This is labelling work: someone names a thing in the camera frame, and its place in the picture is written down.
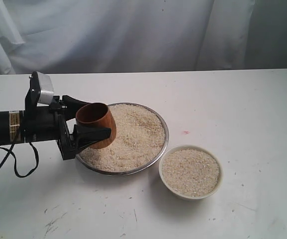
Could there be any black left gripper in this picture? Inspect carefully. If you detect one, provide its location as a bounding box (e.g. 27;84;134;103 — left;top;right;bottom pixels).
21;95;111;160

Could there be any brown wooden cup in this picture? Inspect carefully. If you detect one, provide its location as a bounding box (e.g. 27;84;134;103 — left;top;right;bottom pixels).
75;103;116;149

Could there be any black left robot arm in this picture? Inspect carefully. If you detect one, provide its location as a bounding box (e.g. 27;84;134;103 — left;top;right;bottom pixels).
0;95;116;160

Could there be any large metal rice plate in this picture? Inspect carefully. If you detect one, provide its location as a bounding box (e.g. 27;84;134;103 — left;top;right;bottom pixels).
76;103;169;176

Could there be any white ceramic rice bowl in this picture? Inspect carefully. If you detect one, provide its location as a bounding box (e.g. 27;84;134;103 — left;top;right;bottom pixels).
159;145;223;201

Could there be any white backdrop cloth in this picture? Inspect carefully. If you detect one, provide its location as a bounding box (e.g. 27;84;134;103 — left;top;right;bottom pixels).
0;0;287;74

